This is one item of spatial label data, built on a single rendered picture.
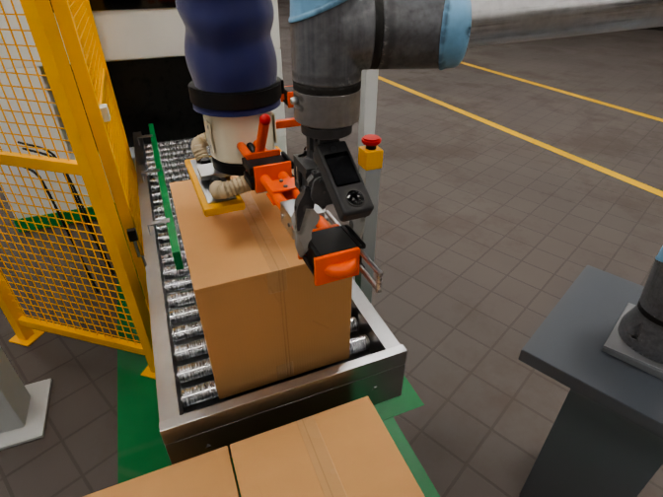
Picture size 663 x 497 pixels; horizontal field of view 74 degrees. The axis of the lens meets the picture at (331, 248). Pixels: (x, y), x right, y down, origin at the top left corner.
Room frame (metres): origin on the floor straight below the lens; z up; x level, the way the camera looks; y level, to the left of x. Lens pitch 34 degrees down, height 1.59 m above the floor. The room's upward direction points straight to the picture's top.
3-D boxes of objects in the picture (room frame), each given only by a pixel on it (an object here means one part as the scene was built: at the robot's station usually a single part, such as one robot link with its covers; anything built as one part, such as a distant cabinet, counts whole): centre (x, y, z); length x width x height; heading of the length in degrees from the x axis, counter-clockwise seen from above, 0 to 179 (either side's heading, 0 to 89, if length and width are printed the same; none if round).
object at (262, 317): (1.12, 0.24, 0.75); 0.60 x 0.40 x 0.40; 22
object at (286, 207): (0.70, 0.05, 1.18); 0.07 x 0.07 x 0.04; 23
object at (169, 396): (1.74, 0.85, 0.50); 2.31 x 0.05 x 0.19; 22
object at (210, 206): (1.08, 0.33, 1.08); 0.34 x 0.10 x 0.05; 23
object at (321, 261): (0.57, 0.01, 1.19); 0.08 x 0.07 x 0.05; 23
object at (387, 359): (0.78, 0.10, 0.58); 0.70 x 0.03 x 0.06; 112
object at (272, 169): (0.89, 0.14, 1.19); 0.10 x 0.08 x 0.06; 113
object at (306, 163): (0.61, 0.01, 1.33); 0.09 x 0.08 x 0.12; 22
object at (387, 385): (0.77, 0.10, 0.47); 0.70 x 0.03 x 0.15; 112
